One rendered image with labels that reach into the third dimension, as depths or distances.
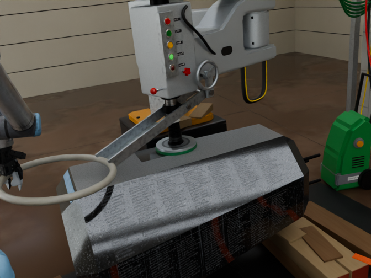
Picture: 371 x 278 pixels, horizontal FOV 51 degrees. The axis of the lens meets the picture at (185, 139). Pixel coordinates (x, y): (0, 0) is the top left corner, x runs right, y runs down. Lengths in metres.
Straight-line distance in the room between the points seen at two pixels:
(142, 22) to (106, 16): 6.00
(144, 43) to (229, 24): 0.47
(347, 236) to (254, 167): 0.90
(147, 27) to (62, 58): 6.04
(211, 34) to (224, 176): 0.70
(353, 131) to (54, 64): 5.93
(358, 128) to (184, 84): 1.64
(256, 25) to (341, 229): 1.36
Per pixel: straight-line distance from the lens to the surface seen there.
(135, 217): 1.71
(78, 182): 1.84
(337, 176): 3.20
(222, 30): 2.03
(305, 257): 2.22
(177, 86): 1.83
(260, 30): 2.29
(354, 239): 2.59
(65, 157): 1.91
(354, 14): 4.11
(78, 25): 7.77
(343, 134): 3.14
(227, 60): 2.07
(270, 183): 1.95
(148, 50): 1.85
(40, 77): 7.84
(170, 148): 1.96
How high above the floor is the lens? 1.59
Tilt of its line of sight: 21 degrees down
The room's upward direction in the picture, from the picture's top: 6 degrees counter-clockwise
